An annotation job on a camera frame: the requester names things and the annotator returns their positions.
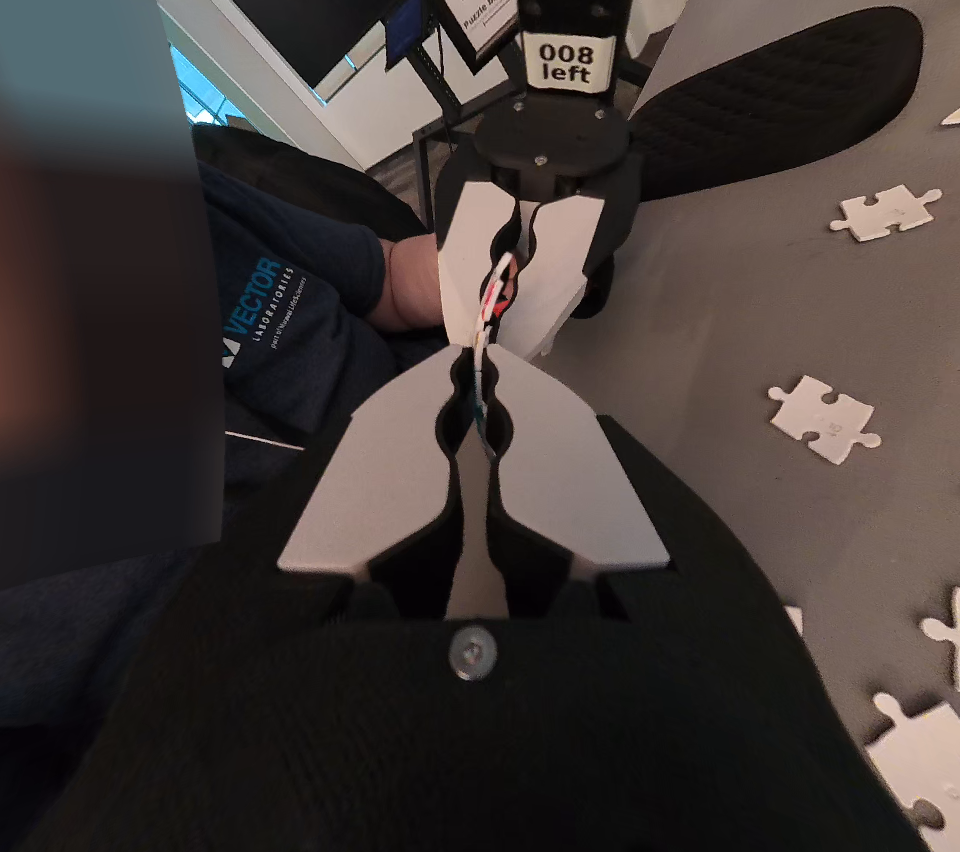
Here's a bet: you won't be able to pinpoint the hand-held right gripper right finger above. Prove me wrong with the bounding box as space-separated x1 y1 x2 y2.
482 348 672 621

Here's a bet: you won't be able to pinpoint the white cable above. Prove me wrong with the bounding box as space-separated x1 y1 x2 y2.
223 429 307 451

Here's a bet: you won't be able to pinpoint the black metal stand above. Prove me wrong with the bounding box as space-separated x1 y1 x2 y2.
412 20 526 231

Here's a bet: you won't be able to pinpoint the joined white puzzle section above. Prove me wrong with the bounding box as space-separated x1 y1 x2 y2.
468 252 520 465

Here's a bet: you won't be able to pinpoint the white puzzle pieces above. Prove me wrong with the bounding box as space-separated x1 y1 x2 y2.
768 106 960 831

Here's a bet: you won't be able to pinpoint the person in navy shirt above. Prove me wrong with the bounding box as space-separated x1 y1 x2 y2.
198 162 451 486

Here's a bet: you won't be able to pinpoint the person's left forearm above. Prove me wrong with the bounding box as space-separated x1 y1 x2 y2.
371 233 445 332

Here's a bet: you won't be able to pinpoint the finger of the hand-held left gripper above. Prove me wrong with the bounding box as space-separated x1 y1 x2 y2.
491 194 607 360
435 179 524 345

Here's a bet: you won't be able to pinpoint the small blue screen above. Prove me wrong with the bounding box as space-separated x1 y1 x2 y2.
386 0 430 71

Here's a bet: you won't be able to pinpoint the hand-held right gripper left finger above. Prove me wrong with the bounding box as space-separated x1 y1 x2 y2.
276 343 471 621

